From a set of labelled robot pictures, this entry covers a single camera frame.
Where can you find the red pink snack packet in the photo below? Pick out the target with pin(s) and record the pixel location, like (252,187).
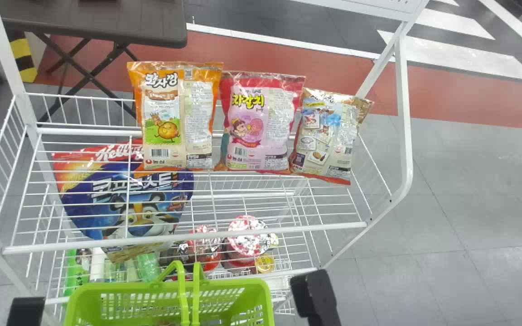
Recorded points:
(256,122)

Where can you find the gold snack packet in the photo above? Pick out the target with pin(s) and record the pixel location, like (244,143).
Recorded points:
(329,136)

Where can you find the red noodle cup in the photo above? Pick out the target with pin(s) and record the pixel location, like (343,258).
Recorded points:
(247,237)
(204,246)

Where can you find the orange snack packet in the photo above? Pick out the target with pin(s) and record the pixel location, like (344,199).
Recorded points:
(175,113)

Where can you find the yellow can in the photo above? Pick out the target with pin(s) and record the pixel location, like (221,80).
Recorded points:
(265,263)

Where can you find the blue cereal bag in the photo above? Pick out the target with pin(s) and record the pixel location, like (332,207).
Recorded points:
(120,194)

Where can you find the green bottle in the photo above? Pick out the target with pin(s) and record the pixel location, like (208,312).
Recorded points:
(147,267)
(74,274)

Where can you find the white bottle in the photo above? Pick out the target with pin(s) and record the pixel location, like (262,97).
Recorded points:
(97,265)

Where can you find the dark side table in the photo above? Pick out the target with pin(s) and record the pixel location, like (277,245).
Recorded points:
(107,20)

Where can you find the green basket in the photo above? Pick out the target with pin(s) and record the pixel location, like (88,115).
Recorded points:
(107,308)

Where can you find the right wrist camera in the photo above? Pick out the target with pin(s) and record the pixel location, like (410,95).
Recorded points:
(315,299)

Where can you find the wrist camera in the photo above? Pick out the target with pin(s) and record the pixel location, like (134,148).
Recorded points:
(25,312)
(315,299)

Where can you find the yellow black striped post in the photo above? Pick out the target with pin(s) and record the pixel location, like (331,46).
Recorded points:
(23,56)

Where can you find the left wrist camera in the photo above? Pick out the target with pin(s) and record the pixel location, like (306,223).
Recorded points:
(25,312)

